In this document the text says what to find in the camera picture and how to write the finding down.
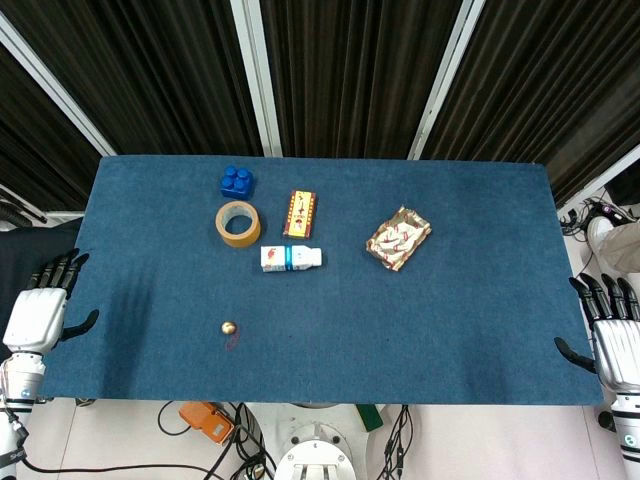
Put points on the small gold ball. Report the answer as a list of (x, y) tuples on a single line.
[(228, 328)]

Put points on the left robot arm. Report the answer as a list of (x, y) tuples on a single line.
[(17, 395)]

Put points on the gold foil snack packet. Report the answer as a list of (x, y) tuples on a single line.
[(398, 238)]

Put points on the small white milk bottle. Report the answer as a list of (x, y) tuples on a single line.
[(290, 259)]

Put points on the black curtain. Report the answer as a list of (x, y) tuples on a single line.
[(350, 75)]

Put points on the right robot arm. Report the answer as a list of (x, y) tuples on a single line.
[(627, 430)]

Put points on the red yellow card box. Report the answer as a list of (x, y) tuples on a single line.
[(301, 213)]

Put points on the white shoe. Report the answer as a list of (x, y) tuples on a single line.
[(600, 230)]

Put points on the blue table cloth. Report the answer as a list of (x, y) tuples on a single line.
[(320, 320)]

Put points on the brown packing tape roll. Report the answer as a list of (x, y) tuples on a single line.
[(238, 223)]

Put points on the white frame post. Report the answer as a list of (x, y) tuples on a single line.
[(262, 75), (55, 85), (445, 80)]

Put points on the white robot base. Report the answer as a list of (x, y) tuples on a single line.
[(316, 450)]

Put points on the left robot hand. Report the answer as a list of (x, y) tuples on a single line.
[(35, 315)]

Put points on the orange pedal box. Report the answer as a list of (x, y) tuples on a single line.
[(206, 422)]

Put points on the blue toy building block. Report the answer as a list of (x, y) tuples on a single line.
[(236, 182)]

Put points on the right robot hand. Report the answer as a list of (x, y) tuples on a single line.
[(612, 340)]

